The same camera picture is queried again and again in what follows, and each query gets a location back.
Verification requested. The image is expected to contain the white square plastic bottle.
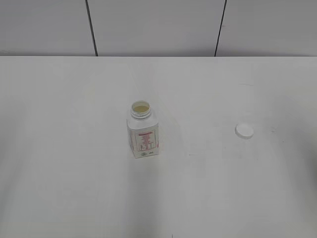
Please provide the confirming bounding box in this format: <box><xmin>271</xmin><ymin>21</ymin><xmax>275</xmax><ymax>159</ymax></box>
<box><xmin>126</xmin><ymin>101</ymin><xmax>159</xmax><ymax>158</ymax></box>

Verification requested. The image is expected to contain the white round bottle cap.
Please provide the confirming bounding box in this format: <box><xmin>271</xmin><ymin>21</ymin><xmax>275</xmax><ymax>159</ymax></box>
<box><xmin>235</xmin><ymin>123</ymin><xmax>254</xmax><ymax>139</ymax></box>

